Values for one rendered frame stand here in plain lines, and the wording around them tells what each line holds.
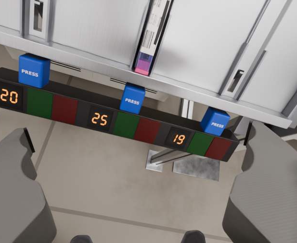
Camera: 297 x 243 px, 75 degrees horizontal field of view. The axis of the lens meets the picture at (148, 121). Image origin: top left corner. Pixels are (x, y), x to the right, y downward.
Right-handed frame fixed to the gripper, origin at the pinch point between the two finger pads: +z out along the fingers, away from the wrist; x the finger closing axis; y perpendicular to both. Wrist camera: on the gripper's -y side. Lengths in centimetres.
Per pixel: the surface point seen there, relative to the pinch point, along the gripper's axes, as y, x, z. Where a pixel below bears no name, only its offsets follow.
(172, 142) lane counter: 10.2, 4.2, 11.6
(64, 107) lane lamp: 4.2, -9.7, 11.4
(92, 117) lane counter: 5.9, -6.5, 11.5
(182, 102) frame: 22, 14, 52
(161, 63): -1.1, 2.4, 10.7
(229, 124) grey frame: 13.7, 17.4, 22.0
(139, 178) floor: 60, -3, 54
